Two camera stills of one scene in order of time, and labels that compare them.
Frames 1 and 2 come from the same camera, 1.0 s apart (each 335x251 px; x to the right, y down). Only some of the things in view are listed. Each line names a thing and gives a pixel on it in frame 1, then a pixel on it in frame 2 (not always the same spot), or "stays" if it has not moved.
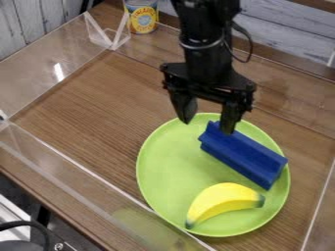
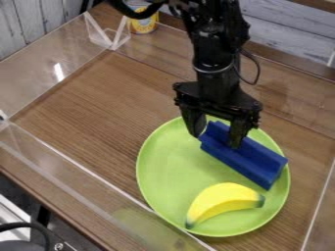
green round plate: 175,170 stays
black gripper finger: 234,109 to 239,125
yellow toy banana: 220,197 stays
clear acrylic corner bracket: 107,37 stays
